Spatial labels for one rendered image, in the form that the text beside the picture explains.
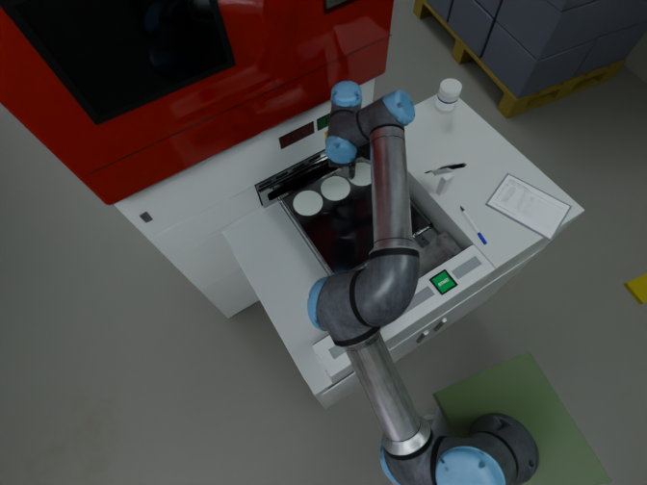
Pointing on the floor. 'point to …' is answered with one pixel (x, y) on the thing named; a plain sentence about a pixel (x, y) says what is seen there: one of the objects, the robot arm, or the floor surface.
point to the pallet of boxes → (541, 43)
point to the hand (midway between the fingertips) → (352, 175)
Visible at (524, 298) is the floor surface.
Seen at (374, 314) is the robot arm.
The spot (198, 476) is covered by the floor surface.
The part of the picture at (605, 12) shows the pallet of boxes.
